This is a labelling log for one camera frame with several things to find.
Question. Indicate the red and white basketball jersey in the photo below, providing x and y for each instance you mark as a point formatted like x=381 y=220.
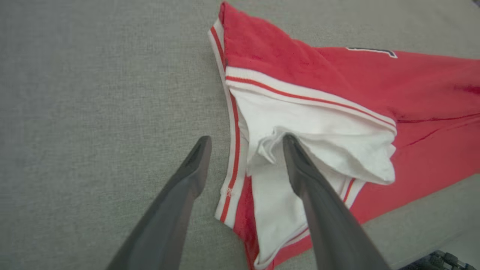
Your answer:
x=412 y=93

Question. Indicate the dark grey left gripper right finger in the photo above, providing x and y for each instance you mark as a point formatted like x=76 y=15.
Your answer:
x=330 y=228

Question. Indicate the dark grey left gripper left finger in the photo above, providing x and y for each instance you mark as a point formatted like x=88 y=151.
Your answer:
x=165 y=221

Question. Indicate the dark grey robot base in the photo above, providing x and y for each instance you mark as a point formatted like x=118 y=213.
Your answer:
x=438 y=261

